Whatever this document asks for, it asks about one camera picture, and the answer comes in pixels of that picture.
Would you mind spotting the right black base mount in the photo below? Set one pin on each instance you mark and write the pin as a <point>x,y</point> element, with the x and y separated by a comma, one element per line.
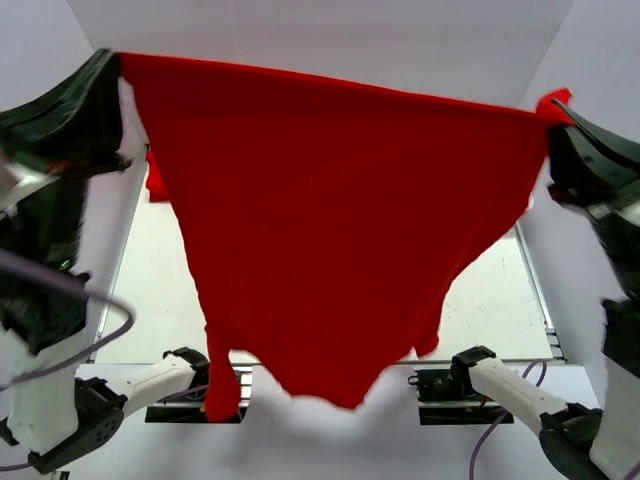
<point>442,402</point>

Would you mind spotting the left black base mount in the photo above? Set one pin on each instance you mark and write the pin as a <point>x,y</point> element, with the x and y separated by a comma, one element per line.
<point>189,408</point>

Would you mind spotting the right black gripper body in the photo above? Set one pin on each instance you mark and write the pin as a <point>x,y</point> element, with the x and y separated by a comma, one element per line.
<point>607,194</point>

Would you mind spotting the folded red t shirt stack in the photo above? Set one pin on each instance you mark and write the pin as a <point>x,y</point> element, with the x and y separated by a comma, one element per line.
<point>154,184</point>

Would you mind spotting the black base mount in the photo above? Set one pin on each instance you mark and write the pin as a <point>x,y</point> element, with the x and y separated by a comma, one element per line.
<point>189,408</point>
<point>442,402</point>

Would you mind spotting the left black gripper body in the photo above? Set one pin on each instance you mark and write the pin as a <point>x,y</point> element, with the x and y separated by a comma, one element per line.
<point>53,212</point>

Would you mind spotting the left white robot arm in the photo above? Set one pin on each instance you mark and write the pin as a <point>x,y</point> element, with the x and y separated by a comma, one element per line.
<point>56,416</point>

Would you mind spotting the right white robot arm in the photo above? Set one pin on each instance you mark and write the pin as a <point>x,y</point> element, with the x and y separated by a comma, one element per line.
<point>580,442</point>

